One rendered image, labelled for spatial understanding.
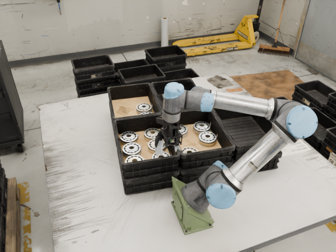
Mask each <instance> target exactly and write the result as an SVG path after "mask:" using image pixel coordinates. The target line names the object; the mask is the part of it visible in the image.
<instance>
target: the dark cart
mask: <svg viewBox="0 0 336 252"><path fill-rule="evenodd" d="M23 143H25V137H24V110H23V107H22V104H21V100H20V97H19V94H18V91H17V87H16V84H15V81H14V78H13V74H12V71H11V68H10V65H9V61H8V58H7V55H6V52H5V48H4V45H3V42H2V40H0V148H4V147H9V146H14V145H17V148H18V149H19V151H20V152H23V146H22V144H23Z"/></svg>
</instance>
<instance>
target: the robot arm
mask: <svg viewBox="0 0 336 252"><path fill-rule="evenodd" d="M163 97H164V98H163V109H162V116H158V117H156V123H157V124H161V125H163V127H162V128H161V129H160V130H159V132H158V134H157V136H156V137H155V141H154V145H155V154H156V156H157V157H158V155H159V154H160V155H161V156H162V154H163V145H164V146H165V147H166V149H167V147H168V146H169V145H171V146H173V149H174V151H175V152H176V151H177V149H179V150H180V151H181V148H180V146H179V144H180V145H182V139H183V135H182V134H181V133H180V131H179V130H178V128H180V126H181V125H180V124H179V122H180V118H181V112H182V109H185V110H193V111H201V112H211V111H212V109H213V108H216V109H222V110H227V111H233V112H238V113H244V114H249V115H255V116H261V117H265V118H266V119H267V120H269V121H273V122H272V129H271V130H270V131H269V132H268V133H266V134H265V135H264V136H263V137H262V138H261V139H260V140H259V141H258V142H257V143H256V144H255V145H254V146H253V147H251V148H250V149H249V150H248V151H247V152H246V153H245V154H244V155H243V156H242V157H241V158H240V159H239V160H238V161H236V162H235V163H234V164H233V165H232V166H231V167H230V168H227V167H226V166H225V165H224V164H223V163H222V162H221V161H219V160H218V161H216V162H215V163H213V164H212V166H210V167H209V168H208V169H207V170H206V171H205V172H204V173H203V174H202V175H201V176H200V177H199V178H197V179H196V180H195V181H193V182H190V183H188V184H186V185H184V186H183V187H182V188H181V193H182V195H183V197H184V199H185V200H186V202H187V203H188V204H189V205H190V206H191V207H192V208H193V209H194V210H195V211H197V212H198V213H201V214H202V213H203V212H205V211H206V210H207V208H208V206H209V205H210V204H211V205H212V206H213V207H215V208H217V209H228V208H230V207H231V206H233V205H234V203H235V202H236V199H237V195H238V194H239V193H240V192H241V191H242V190H243V189H244V183H245V182H247V181H248V180H249V179H250V178H251V177H252V176H253V175H254V174H255V173H256V172H258V171H259V170H260V169H261V168H262V167H263V166H264V165H265V164H266V163H268V162H269V161H270V160H271V159H272V158H273V157H274V156H275V155H276V154H277V153H279V152H280V151H281V150H282V149H283V148H284V147H285V146H286V145H288V144H295V143H296V142H297V141H298V140H299V139H303V138H307V137H309V136H311V135H312V134H313V133H314V132H315V130H316V129H317V126H318V118H317V115H316V114H315V112H314V111H313V110H312V109H311V108H309V107H308V106H306V105H303V104H301V103H300V102H298V101H294V100H285V99H277V98H271V99H262V98H257V97H251V96H246V95H240V94H234V93H229V92H223V91H218V90H212V89H206V88H203V87H201V86H195V87H193V88H192V89H191V90H184V86H183V85H182V84H180V83H178V82H170V83H168V84H167V85H166V86H165V88H164V94H163ZM180 137H181V141H180ZM162 139H163V140H164V142H163V140H162Z"/></svg>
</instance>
